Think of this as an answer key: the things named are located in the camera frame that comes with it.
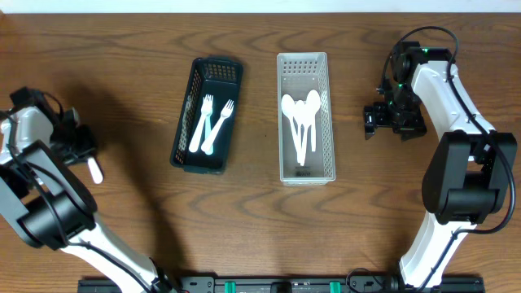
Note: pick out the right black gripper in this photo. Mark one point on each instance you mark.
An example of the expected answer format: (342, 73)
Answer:
(375, 116)

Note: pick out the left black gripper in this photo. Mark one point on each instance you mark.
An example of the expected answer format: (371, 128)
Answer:
(81, 143)

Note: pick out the white wooden spoon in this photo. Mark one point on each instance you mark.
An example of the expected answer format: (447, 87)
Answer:
(95, 171)

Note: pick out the white plastic spoon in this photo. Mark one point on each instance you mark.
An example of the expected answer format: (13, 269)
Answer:
(299, 126)
(306, 119)
(313, 103)
(288, 107)

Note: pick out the mint green fork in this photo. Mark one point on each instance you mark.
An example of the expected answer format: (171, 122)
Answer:
(207, 132)

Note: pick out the white wooden fork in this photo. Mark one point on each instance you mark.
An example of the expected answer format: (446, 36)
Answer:
(226, 112)
(205, 112)

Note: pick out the black perforated plastic basket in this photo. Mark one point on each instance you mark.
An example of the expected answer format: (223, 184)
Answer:
(221, 77)

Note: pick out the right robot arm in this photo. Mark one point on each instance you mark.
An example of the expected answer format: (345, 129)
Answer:
(470, 172)

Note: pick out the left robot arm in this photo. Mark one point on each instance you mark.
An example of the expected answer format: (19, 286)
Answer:
(47, 205)

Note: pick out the clear perforated plastic basket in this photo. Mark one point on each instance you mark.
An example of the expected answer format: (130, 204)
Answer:
(298, 73)

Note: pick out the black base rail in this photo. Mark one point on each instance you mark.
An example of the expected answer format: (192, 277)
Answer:
(355, 283)

